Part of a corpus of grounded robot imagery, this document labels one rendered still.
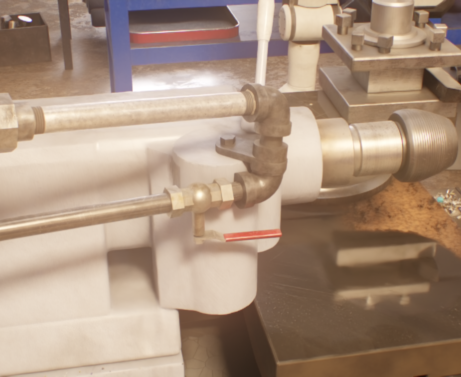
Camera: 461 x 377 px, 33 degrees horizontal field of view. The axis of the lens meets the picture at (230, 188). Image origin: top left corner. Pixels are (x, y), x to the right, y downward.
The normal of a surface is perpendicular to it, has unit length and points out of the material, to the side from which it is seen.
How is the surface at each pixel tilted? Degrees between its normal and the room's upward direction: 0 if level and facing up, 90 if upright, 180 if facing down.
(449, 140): 64
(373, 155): 76
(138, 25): 0
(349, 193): 34
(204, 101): 45
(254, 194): 81
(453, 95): 100
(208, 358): 17
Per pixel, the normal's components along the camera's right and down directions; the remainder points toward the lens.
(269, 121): -0.28, 0.31
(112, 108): 0.43, -0.35
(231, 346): -0.26, -0.86
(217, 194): 0.41, 0.05
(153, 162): -0.55, 0.21
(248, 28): 0.00, -0.88
